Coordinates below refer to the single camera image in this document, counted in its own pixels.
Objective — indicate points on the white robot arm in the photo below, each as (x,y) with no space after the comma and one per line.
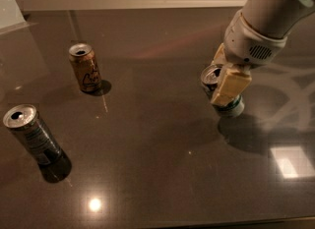
(275,18)

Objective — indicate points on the dark silver tall can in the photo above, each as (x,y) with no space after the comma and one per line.
(26,125)

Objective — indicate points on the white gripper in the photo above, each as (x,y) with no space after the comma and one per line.
(248,45)

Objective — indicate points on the gold brown soda can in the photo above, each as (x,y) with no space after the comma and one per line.
(84,64)

